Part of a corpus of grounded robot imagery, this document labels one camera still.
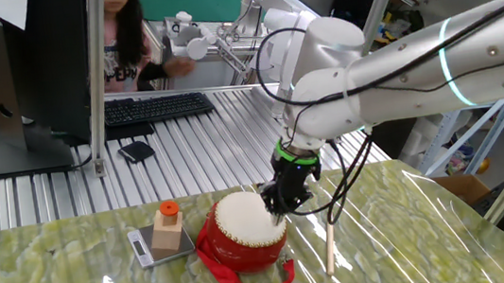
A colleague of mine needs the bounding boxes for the silver digital pocket scale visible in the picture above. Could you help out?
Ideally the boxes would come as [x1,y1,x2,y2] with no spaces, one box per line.
[126,219,199,272]

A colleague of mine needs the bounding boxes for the black computer monitor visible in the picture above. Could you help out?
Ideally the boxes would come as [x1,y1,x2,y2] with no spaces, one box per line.
[0,0,108,179]

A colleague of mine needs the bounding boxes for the red drum strap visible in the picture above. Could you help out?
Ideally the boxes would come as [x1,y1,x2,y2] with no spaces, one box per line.
[193,211,298,283]

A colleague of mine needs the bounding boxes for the teal partition board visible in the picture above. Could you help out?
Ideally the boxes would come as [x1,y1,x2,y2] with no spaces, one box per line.
[138,0,249,32]

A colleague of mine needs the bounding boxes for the white haptic control device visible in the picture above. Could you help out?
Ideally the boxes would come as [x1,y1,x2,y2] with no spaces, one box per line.
[163,0,330,122]

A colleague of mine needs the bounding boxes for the wooden peg block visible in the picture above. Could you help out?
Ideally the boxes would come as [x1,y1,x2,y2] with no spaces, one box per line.
[147,206,188,255]

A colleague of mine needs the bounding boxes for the red drum white head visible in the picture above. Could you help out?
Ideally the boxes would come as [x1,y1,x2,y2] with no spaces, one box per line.
[200,186,293,278]

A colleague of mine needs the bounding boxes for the person in pink shirt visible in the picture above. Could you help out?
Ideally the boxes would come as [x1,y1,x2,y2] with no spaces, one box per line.
[93,0,199,97]

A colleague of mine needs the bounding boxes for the black keyboard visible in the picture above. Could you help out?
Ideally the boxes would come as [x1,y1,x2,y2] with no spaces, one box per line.
[102,87,217,130]

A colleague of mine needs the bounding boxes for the black monitor cable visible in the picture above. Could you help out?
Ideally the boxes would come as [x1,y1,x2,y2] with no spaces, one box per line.
[0,152,100,233]

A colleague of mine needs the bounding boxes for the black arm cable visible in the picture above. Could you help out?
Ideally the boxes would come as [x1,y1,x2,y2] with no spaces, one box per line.
[250,0,504,233]

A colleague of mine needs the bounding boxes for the open cardboard box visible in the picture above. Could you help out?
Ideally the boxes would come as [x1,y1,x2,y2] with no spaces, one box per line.
[431,168,504,280]

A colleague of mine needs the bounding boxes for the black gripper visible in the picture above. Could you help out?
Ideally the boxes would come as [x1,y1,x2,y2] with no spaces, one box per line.
[255,145,328,228]

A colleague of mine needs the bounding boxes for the pale wooden drumstick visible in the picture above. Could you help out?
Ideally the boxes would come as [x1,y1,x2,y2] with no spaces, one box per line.
[321,221,340,276]

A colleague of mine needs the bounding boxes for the orange ring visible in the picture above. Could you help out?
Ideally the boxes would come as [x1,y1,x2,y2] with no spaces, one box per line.
[158,199,182,219]

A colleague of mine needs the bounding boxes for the green wrist flange ring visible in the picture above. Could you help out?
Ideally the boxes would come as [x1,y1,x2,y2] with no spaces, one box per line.
[273,134,322,170]

